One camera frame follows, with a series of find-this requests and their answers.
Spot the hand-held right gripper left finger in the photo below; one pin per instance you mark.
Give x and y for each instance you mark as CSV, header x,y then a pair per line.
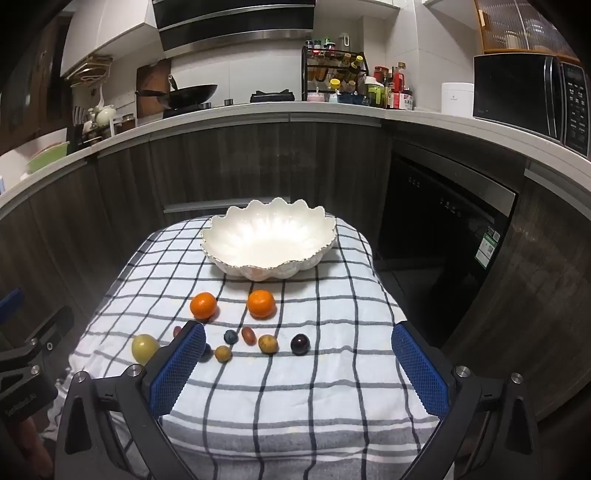
x,y
180,364

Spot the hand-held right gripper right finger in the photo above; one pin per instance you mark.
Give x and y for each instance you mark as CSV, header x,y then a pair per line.
x,y
420,374

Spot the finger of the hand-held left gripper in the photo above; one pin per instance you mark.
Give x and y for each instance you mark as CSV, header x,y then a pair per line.
x,y
51,327
10,301

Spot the shiny dark grape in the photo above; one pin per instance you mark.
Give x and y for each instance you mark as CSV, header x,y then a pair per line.
x,y
207,352

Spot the small red cherry tomato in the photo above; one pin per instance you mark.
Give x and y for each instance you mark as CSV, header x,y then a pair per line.
x,y
177,331

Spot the yellow-green round fruit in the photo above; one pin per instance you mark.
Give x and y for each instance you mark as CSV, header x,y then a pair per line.
x,y
144,348

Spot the brown longan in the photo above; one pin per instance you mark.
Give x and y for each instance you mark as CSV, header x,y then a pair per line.
x,y
223,353
268,344

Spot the matte blueberry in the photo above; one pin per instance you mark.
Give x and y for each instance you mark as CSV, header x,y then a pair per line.
x,y
231,337

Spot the orange mandarin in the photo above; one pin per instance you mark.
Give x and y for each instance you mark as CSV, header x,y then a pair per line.
x,y
203,306
261,303

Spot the red grape tomato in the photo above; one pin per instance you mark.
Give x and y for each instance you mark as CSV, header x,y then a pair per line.
x,y
248,335

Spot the dark purple plum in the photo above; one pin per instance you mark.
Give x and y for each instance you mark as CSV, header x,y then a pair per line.
x,y
300,344

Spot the white scalloped ceramic bowl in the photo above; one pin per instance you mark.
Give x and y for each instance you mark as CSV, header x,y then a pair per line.
x,y
270,240

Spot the person's left hand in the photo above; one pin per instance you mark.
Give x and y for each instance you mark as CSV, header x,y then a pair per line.
x,y
37,438

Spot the black and white checked cloth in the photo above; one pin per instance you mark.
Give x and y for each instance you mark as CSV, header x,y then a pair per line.
x,y
300,406

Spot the black built-in dishwasher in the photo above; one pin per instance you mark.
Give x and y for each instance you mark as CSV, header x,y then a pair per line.
x,y
438,240

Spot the green label sticker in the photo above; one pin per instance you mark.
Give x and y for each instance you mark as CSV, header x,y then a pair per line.
x,y
488,248

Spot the green dish tray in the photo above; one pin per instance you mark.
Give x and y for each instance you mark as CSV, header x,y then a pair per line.
x,y
48,157

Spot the black knife block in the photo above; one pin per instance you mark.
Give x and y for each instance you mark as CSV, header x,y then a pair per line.
x,y
83,124

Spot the white teapot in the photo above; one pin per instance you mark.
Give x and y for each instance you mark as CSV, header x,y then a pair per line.
x,y
105,116

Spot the pair of brown jars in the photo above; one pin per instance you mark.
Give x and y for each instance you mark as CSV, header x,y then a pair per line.
x,y
125,124

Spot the wooden hanging rack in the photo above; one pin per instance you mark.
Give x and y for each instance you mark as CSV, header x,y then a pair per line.
x,y
90,69

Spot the wooden cutting board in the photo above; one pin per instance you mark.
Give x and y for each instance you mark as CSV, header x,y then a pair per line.
x,y
152,83

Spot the black wok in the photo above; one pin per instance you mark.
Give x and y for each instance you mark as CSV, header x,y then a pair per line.
x,y
189,94

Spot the white kitchen countertop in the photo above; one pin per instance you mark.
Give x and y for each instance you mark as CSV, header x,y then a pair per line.
x,y
277,110

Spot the white round canister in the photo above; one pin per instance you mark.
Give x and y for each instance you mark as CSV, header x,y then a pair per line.
x,y
457,98

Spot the black gas stove burner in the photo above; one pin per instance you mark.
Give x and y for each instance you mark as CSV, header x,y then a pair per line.
x,y
272,97

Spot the white upper cabinets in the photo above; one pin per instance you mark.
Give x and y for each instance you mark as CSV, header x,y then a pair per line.
x,y
106,32

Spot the black microwave oven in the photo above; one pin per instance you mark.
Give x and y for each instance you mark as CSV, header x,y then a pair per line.
x,y
512,90

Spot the black range hood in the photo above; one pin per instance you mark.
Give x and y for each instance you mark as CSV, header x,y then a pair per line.
x,y
235,23

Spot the wooden glass-door wall cabinet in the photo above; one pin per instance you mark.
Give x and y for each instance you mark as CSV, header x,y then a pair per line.
x,y
517,27

